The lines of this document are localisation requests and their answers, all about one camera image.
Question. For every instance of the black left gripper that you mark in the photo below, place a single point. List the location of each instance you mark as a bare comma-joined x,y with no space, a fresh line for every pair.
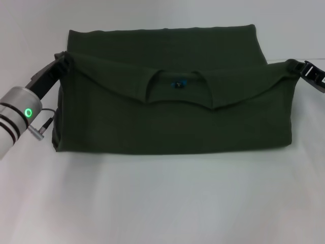
47,78

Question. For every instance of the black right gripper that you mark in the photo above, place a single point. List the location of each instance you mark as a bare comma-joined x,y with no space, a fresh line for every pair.
314,76

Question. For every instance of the dark green FREE t-shirt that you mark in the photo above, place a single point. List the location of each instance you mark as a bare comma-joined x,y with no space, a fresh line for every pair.
177,122

